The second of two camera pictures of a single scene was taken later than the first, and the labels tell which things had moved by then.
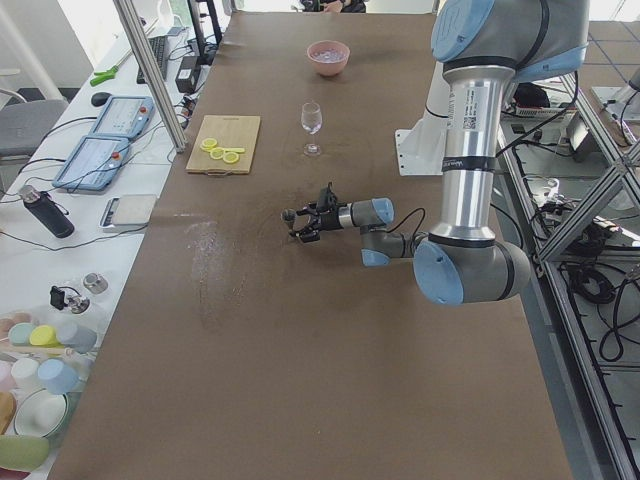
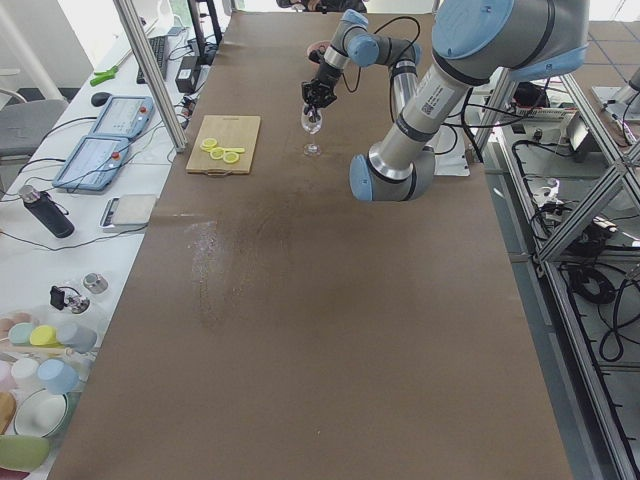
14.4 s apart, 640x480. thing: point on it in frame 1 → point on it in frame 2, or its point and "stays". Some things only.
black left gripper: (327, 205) → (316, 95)
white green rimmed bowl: (40, 413) stays
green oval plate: (23, 452) stays
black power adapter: (188, 74) stays
